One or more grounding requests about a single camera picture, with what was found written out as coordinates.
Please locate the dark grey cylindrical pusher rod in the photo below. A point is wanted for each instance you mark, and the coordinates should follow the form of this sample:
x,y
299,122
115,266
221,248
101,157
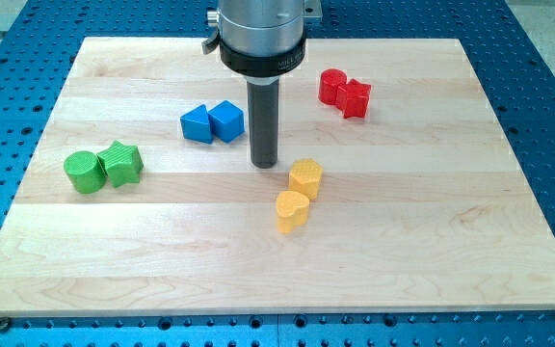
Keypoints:
x,y
263,110

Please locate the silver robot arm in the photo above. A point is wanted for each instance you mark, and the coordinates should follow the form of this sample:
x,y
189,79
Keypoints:
x,y
260,40

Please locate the light wooden board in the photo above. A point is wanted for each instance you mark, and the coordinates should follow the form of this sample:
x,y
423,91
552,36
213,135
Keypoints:
x,y
422,204

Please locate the blue cube block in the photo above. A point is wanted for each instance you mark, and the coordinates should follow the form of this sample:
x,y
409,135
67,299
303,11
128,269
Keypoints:
x,y
227,121

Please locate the red cylinder block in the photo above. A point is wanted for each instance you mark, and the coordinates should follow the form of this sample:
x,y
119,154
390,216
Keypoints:
x,y
330,80

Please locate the blue triangular block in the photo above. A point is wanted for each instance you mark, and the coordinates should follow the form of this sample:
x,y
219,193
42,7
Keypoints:
x,y
195,125

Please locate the yellow hexagon block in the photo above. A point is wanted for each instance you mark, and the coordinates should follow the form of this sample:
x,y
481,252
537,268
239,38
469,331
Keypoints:
x,y
305,177

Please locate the red star block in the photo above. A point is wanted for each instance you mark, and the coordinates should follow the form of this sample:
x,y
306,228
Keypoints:
x,y
352,99

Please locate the yellow heart block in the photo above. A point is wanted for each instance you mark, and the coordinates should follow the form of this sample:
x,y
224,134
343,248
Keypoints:
x,y
292,210

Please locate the green star block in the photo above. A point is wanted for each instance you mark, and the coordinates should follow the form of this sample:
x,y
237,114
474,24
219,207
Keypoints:
x,y
122,163

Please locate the green cylinder block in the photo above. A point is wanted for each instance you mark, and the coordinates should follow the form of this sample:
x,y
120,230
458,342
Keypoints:
x,y
84,172

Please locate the blue perforated metal table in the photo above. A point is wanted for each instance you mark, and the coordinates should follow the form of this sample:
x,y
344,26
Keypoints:
x,y
39,48

